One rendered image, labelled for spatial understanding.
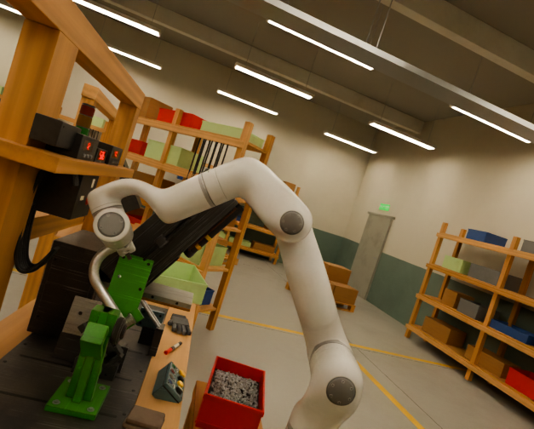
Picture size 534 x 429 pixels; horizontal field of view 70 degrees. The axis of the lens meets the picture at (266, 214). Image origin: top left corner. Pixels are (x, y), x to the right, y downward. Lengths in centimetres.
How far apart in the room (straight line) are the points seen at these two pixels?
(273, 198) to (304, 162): 1015
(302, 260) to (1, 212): 80
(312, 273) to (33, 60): 89
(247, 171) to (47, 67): 60
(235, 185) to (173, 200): 15
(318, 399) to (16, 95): 106
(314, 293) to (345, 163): 1065
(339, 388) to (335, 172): 1059
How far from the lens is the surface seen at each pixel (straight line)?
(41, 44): 122
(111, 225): 98
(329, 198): 1135
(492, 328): 656
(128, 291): 141
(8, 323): 173
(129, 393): 137
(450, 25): 576
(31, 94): 120
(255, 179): 92
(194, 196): 94
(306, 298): 94
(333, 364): 95
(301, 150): 1099
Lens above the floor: 160
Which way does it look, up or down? 2 degrees down
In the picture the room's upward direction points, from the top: 18 degrees clockwise
